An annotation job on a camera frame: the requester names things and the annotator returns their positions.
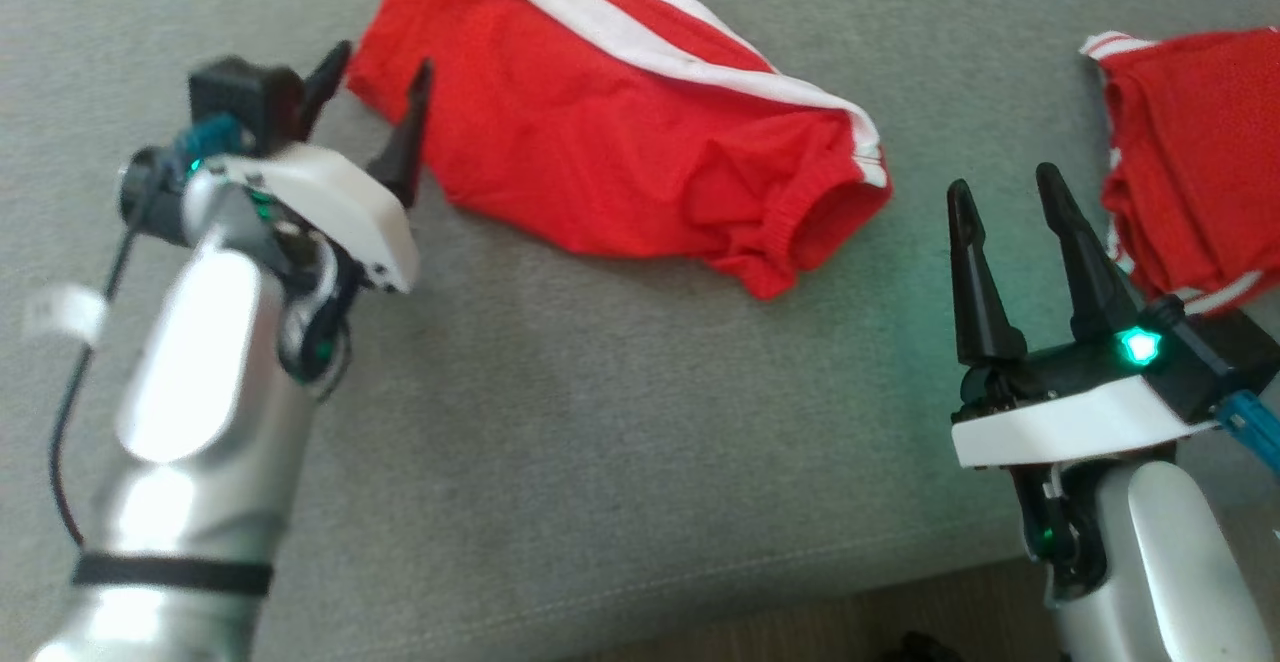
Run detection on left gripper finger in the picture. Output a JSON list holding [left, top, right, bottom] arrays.
[[297, 39, 354, 141], [366, 58, 435, 210]]

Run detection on left gripper body, white cover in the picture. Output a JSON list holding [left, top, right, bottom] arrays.
[[200, 140, 420, 388]]

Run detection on right gripper body, white cover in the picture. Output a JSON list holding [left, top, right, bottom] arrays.
[[950, 338, 1218, 600]]

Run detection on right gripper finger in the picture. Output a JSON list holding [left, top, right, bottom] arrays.
[[946, 178, 1029, 367], [1036, 162, 1143, 345]]

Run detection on red mesh garment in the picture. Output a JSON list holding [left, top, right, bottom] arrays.
[[1078, 27, 1280, 318]]

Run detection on red shorts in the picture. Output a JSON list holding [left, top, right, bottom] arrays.
[[343, 0, 894, 301]]

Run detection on grey fabric sofa seat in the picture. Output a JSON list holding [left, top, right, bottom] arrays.
[[0, 0, 1280, 662]]

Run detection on left arm cable, teal plug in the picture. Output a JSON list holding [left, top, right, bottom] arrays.
[[48, 114, 243, 551]]

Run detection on right arm cable, blue plug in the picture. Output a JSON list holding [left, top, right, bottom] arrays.
[[1215, 389, 1280, 473]]

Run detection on white cable tag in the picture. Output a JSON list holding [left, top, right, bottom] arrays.
[[22, 284, 108, 348]]

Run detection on black strap on left arm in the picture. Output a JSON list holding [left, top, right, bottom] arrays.
[[70, 550, 275, 598]]

